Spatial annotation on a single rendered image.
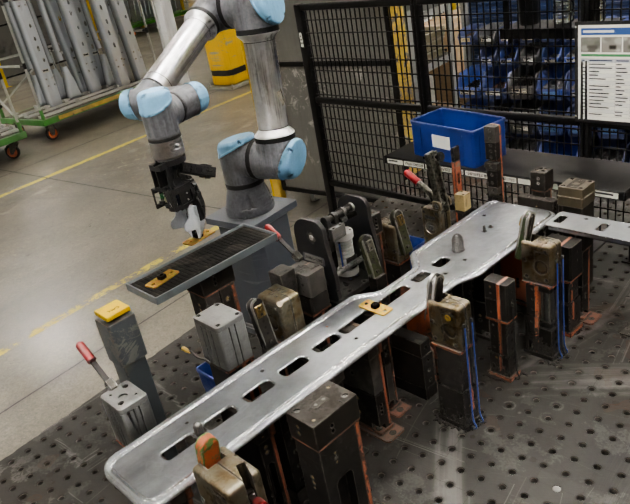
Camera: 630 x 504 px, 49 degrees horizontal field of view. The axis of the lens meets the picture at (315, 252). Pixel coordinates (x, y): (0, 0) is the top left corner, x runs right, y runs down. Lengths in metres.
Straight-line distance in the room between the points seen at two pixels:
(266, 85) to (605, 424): 1.20
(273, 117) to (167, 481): 1.02
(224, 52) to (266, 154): 7.52
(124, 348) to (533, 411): 0.99
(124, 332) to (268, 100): 0.74
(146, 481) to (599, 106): 1.69
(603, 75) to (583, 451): 1.14
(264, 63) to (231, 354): 0.79
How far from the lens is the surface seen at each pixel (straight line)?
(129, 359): 1.63
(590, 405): 1.83
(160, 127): 1.56
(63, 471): 1.97
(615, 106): 2.30
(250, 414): 1.42
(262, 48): 1.89
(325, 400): 1.35
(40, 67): 9.23
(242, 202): 2.04
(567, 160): 2.37
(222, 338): 1.52
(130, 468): 1.40
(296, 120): 4.65
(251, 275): 2.11
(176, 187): 1.59
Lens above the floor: 1.86
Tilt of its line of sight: 26 degrees down
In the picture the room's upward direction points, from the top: 11 degrees counter-clockwise
